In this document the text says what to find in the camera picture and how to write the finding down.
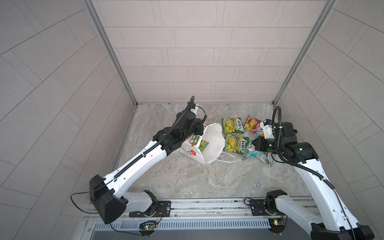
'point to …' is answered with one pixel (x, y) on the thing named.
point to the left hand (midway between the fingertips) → (206, 120)
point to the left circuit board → (149, 227)
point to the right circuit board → (277, 225)
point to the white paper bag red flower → (207, 147)
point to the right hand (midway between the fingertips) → (251, 141)
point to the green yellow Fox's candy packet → (233, 125)
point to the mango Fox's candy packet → (203, 145)
